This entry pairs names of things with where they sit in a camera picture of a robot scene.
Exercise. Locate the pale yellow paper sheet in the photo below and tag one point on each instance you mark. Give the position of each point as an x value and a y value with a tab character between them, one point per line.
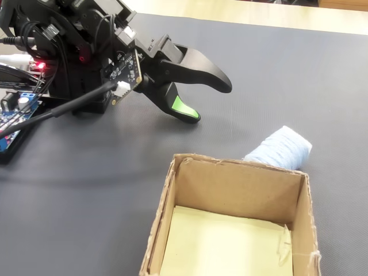
218	244

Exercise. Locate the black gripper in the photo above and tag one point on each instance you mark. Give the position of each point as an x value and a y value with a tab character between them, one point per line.
149	63

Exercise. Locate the light blue block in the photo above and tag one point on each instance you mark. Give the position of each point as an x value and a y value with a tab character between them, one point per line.
281	146

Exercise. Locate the dark grey textured mat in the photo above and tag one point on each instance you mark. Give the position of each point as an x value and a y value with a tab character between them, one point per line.
86	201

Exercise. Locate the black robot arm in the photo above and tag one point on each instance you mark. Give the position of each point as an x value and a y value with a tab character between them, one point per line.
72	86

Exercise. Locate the clear tape piece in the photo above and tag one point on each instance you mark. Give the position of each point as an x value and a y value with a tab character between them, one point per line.
284	241

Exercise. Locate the black camera circuit board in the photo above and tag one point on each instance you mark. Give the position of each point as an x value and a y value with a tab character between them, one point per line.
123	72

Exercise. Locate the brown cardboard box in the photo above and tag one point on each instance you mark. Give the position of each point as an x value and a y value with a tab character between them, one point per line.
230	184

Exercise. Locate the small controller circuit board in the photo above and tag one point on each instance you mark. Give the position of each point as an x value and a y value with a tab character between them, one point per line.
38	67

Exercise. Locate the blue circuit board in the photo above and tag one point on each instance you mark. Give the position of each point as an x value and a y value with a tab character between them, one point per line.
11	115

